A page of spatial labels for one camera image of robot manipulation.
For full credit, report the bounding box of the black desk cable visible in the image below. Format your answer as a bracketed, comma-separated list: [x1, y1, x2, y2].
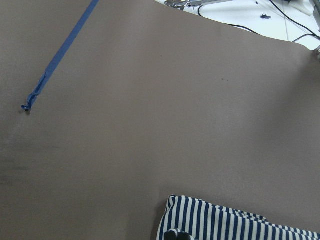
[269, 0, 320, 42]
[197, 4, 261, 34]

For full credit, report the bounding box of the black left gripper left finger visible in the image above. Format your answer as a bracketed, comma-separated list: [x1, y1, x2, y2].
[163, 229, 177, 240]

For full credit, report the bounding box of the metal reacher grabber stick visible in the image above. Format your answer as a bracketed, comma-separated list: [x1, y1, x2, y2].
[164, 0, 236, 11]

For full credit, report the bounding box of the navy white striped polo shirt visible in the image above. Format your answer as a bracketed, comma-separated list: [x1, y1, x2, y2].
[156, 195, 320, 240]

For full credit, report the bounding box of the aluminium frame post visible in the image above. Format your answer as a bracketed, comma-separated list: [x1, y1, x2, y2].
[312, 46, 320, 58]

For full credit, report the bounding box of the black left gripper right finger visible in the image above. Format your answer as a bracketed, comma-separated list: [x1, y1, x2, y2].
[177, 232, 190, 240]

